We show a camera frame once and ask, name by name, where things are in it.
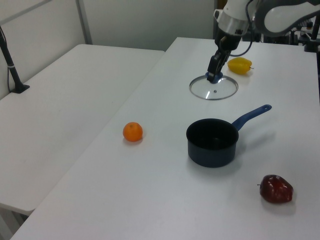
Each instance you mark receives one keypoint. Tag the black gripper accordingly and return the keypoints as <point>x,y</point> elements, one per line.
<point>231,42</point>

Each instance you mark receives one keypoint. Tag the glass lid with blue knob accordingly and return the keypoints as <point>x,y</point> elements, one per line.
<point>221,92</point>

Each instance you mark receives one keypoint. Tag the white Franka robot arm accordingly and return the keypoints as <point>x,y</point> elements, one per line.
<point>280,15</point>

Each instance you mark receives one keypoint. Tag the yellow starfruit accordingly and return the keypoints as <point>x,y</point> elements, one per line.
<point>239,65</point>

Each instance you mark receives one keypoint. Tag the dark blue saucepan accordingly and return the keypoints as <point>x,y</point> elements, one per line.
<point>212,156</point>

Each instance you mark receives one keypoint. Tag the black clamp stand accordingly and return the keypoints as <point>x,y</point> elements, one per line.
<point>312,42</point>

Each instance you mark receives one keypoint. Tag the orange mandarin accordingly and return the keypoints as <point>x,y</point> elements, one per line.
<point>132,132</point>

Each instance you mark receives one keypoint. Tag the dark red apple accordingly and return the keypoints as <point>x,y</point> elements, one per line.
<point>275,190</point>

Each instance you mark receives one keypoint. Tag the grey partition post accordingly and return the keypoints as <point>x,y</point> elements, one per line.
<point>84,22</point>

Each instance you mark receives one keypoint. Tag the black camera pole with base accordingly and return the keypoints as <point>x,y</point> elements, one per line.
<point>13,72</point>

